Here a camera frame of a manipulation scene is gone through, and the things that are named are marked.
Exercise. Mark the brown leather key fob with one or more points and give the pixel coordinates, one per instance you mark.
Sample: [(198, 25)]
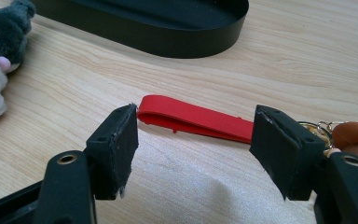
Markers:
[(355, 135)]

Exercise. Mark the grey and white plush toy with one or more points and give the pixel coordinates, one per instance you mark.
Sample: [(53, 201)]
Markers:
[(0, 40)]

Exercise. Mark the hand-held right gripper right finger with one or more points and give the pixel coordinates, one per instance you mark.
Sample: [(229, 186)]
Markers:
[(279, 152)]

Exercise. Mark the black key holder stand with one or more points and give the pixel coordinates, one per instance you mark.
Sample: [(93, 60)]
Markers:
[(155, 34)]

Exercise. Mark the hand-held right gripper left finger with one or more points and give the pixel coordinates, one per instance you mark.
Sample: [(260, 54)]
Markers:
[(115, 149)]

